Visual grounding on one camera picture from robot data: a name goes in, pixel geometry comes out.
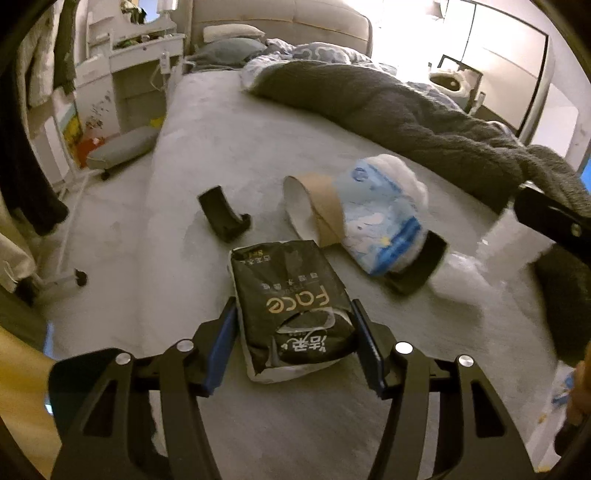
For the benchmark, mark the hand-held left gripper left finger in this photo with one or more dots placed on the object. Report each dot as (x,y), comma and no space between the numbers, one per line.
(221,350)

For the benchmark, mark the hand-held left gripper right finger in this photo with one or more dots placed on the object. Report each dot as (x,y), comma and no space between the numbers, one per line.
(369,350)

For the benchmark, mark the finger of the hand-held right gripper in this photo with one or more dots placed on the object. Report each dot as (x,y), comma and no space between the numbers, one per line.
(549,212)

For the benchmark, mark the black tissue packet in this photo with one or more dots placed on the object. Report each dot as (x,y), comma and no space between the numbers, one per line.
(286,295)

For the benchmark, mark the white plastic bag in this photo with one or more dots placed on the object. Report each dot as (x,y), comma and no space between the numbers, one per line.
(461,277)

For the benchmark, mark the brown cardboard tube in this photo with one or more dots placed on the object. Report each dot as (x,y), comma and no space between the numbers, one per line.
(323,198)

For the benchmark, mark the sliding wardrobe door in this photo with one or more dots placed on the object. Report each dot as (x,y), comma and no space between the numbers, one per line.
(498,55)

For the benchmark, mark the grey fleece blanket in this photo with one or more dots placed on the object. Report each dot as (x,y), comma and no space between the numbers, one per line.
(392,110)

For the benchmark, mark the yellow curtain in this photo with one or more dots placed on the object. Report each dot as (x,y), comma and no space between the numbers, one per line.
(23,406)

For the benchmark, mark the bed with grey sheet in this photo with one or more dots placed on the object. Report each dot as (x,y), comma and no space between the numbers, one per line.
(231,138)

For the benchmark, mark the yellow floor item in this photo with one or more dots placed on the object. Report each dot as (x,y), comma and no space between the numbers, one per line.
(157,121)

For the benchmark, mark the yellow and red box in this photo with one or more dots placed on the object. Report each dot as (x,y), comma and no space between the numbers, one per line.
(76,134)

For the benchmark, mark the black fuzzy hanging garment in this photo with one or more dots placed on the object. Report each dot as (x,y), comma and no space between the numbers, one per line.
(23,161)

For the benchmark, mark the blue patterned duvet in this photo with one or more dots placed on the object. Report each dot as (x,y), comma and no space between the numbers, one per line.
(323,50)

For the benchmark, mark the white power strip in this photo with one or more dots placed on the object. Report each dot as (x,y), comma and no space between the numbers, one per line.
(164,62)

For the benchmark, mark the white dressing table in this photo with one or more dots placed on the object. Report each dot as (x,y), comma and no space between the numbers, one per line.
(134,69)

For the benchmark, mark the grey pillow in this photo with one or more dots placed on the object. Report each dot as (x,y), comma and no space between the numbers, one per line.
(226,53)

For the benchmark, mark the white pillow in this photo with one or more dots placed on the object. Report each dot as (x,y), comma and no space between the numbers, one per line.
(233,32)

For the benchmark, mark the beige upholstered headboard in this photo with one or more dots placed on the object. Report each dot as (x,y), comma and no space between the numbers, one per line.
(286,18)

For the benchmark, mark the olive knitted sweater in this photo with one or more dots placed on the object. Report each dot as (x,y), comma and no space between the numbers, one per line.
(64,41)

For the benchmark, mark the white hanging garment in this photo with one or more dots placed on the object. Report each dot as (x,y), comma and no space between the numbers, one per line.
(39,50)

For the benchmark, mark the black frame nightstand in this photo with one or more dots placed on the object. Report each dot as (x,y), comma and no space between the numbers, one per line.
(455,81)

